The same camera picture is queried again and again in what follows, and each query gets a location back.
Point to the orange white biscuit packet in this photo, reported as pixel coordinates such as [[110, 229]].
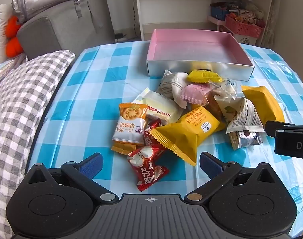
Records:
[[127, 127]]

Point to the pink-lined silver cardboard box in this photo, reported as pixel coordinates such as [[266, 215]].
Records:
[[191, 47]]

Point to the orange plush toy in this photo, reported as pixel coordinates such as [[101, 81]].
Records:
[[13, 29]]

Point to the white printed storage box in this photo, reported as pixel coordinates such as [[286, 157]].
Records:
[[246, 40]]

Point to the white shelf unit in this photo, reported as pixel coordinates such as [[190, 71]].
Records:
[[171, 7]]

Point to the blue white checked tablecloth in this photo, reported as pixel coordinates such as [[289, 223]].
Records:
[[91, 92]]

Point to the silver foil snack packet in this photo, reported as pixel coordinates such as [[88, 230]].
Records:
[[246, 140]]

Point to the beige plush toy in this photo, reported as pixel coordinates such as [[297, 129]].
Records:
[[258, 11]]

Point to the large pink plastic basket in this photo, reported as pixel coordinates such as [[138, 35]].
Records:
[[243, 27]]

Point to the lilac shiny floral bag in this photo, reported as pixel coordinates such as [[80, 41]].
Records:
[[42, 0]]

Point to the white pink rack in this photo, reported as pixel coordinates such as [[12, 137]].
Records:
[[216, 22]]

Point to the black power strip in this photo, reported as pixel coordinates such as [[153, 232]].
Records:
[[120, 36]]

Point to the blue box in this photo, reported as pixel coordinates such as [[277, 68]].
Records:
[[218, 12]]

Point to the clear packet with brown pastry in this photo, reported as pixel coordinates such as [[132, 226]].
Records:
[[216, 98]]

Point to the grey sofa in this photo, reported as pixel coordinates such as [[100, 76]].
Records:
[[67, 32]]

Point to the grey white checked cushion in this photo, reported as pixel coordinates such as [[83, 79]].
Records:
[[22, 99]]

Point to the white quilted cushion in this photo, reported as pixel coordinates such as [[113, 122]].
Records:
[[1, 29]]

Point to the pale patterned curtain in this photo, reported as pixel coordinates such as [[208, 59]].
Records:
[[272, 12]]

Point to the small yellow chips packet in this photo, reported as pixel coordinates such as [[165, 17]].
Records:
[[203, 76]]

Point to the pink snack packet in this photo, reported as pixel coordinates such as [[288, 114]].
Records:
[[195, 92]]

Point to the large yellow bread packet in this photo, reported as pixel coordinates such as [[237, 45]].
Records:
[[263, 102], [186, 132]]

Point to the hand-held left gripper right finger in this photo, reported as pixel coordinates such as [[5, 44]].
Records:
[[211, 165]]

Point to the cream cake packet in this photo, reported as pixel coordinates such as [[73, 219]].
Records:
[[156, 104]]

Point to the pastel printed cloth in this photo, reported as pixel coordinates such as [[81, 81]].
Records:
[[4, 71]]

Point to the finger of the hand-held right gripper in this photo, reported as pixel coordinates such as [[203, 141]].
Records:
[[276, 126]]

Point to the red candy packet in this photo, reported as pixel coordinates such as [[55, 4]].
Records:
[[146, 164], [152, 132]]

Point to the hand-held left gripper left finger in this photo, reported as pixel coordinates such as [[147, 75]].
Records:
[[91, 165]]

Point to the white triangular snack packet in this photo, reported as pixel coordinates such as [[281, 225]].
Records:
[[243, 117]]

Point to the white snack packet grey text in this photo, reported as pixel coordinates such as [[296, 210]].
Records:
[[164, 82], [177, 86]]

